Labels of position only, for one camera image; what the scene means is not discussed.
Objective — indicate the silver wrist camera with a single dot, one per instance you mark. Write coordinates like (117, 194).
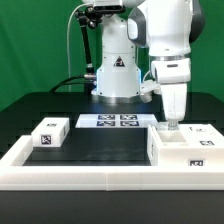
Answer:
(147, 88)

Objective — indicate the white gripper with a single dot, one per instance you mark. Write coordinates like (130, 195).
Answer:
(172, 77)

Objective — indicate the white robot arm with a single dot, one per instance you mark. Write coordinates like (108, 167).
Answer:
(166, 28)

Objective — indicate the white cabinet body box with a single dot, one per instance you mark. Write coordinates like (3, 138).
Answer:
(170, 149)

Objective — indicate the white cabinet top block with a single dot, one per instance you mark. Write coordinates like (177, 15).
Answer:
(51, 132)

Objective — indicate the white U-shaped fence frame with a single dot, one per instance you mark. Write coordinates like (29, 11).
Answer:
(16, 175)

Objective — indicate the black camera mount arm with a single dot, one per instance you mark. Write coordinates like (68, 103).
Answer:
(88, 18)

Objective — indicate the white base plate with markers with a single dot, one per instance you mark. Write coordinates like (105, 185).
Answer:
(116, 121)

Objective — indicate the white cabinet door panel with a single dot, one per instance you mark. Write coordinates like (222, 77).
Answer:
(164, 126)
(202, 135)

